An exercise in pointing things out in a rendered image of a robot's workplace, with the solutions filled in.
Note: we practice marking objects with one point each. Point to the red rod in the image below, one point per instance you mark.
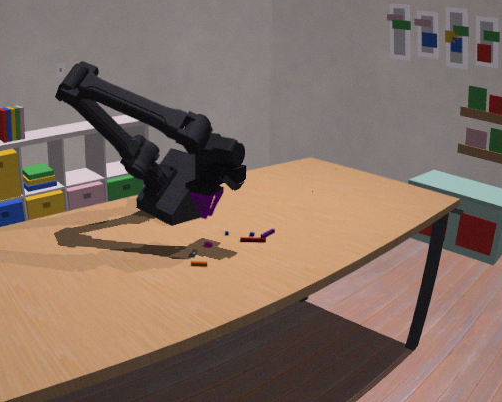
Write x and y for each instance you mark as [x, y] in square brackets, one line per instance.
[260, 240]

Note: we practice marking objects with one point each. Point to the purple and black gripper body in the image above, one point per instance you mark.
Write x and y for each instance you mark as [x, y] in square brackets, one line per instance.
[195, 187]

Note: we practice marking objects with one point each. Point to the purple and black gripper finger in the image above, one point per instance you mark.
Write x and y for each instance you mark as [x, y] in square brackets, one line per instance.
[208, 199]
[216, 200]

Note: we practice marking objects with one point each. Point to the purple rod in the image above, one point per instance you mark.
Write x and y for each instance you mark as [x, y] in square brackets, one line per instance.
[269, 232]

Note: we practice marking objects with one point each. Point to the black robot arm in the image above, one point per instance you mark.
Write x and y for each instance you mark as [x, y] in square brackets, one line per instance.
[227, 152]

